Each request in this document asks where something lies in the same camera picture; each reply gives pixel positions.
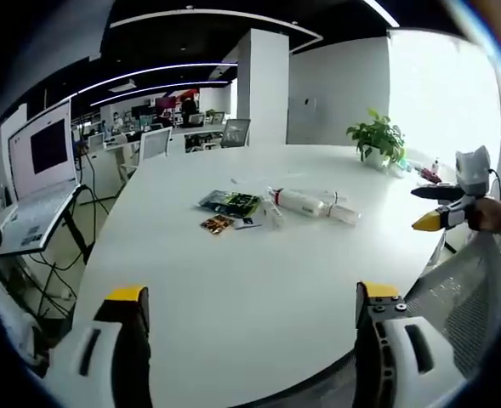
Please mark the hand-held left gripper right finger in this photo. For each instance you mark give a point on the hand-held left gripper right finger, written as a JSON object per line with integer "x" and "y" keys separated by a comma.
{"x": 403, "y": 361}

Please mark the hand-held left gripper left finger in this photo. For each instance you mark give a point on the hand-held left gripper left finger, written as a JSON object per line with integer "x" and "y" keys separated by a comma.
{"x": 86, "y": 361}

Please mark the person's right hand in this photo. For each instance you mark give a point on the person's right hand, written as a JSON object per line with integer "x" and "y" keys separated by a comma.
{"x": 494, "y": 216}

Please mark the small white card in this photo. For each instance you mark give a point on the small white card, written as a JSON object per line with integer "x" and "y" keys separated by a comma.
{"x": 248, "y": 223}

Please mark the black laptop stand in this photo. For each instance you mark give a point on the black laptop stand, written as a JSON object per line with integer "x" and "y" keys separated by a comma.
{"x": 73, "y": 225}

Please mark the white open laptop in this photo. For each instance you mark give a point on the white open laptop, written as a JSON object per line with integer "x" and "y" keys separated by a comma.
{"x": 41, "y": 170}

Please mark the small orange skincare sachet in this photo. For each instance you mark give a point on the small orange skincare sachet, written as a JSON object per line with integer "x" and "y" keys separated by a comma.
{"x": 216, "y": 224}

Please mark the large white skincare bottle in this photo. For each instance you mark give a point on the large white skincare bottle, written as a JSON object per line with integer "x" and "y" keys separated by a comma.
{"x": 303, "y": 202}

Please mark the small white skincare bottle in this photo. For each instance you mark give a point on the small white skincare bottle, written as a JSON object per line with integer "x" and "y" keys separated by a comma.
{"x": 272, "y": 212}

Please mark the green skincare sachet packet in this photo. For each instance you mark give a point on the green skincare sachet packet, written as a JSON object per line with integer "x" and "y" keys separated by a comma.
{"x": 229, "y": 202}

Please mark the clear pump bottle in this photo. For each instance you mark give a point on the clear pump bottle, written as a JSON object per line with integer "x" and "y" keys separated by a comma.
{"x": 436, "y": 166}

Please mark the green potted plant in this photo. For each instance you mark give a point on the green potted plant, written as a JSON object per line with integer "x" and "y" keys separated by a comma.
{"x": 377, "y": 138}

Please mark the small red items pile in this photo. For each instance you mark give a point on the small red items pile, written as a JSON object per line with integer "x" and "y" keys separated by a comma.
{"x": 426, "y": 174}

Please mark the clear skincare bottle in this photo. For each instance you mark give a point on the clear skincare bottle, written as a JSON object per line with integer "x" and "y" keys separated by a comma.
{"x": 344, "y": 213}

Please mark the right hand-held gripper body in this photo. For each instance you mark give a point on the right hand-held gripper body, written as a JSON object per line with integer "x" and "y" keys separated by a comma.
{"x": 473, "y": 172}

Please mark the white mesh office chair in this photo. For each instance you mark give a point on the white mesh office chair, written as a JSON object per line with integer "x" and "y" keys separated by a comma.
{"x": 236, "y": 133}
{"x": 155, "y": 142}

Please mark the red wall screen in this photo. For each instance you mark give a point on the red wall screen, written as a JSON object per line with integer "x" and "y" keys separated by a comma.
{"x": 167, "y": 103}

